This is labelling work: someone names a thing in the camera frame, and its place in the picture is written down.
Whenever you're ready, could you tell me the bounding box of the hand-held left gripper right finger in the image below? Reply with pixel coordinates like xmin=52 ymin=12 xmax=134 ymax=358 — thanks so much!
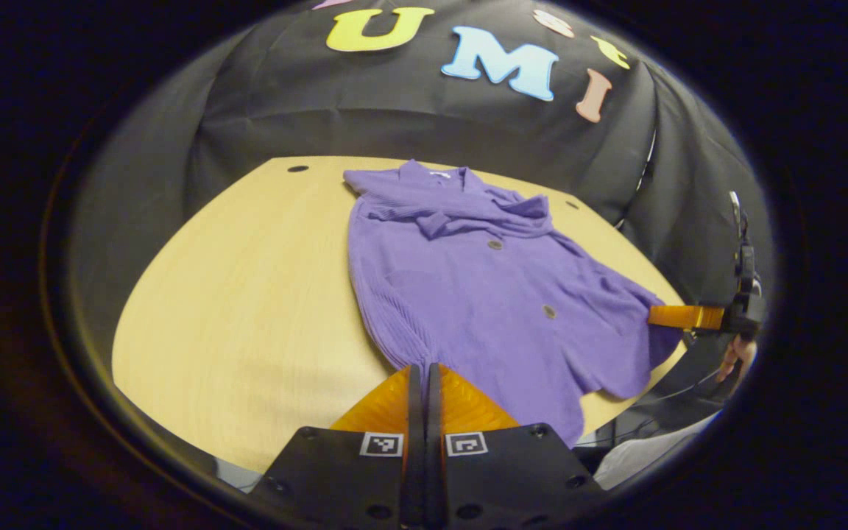
xmin=425 ymin=363 xmax=605 ymax=530

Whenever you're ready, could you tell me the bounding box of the purple knit cardigan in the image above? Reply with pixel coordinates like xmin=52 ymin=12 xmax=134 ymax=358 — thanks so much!
xmin=343 ymin=158 xmax=686 ymax=448

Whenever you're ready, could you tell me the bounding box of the person's white clothing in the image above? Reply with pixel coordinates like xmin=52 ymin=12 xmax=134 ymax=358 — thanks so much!
xmin=592 ymin=411 xmax=724 ymax=491

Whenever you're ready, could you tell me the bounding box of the black cable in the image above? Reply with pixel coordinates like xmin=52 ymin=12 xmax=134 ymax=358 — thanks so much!
xmin=634 ymin=368 xmax=721 ymax=407

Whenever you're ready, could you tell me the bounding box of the black backdrop cloth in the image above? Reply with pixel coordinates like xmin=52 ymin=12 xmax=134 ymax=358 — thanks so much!
xmin=63 ymin=0 xmax=774 ymax=413

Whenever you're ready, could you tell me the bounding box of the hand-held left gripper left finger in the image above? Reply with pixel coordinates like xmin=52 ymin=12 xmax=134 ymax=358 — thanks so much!
xmin=247 ymin=363 xmax=425 ymax=530

